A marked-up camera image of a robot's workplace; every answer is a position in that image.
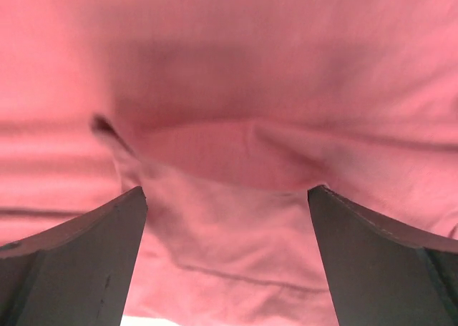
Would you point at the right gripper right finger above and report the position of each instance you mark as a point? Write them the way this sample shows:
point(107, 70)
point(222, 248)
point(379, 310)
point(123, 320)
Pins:
point(380, 271)

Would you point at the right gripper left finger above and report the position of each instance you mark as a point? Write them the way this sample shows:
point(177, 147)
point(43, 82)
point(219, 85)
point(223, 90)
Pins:
point(77, 273)

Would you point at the pink t shirt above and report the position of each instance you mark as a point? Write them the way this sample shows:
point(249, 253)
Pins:
point(226, 112)

